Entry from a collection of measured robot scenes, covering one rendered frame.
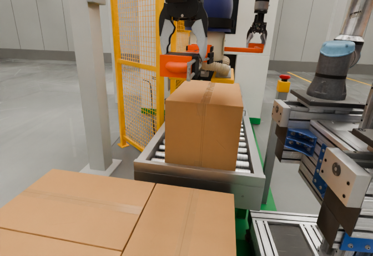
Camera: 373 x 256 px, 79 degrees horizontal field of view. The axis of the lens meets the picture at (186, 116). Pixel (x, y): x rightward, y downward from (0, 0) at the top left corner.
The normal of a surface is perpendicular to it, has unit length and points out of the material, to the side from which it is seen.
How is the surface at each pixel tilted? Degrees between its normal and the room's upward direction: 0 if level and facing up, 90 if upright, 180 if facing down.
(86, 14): 90
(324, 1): 90
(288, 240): 0
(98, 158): 90
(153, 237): 0
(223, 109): 90
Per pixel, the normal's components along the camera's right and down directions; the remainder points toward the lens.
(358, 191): -0.07, 0.34
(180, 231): 0.04, -0.94
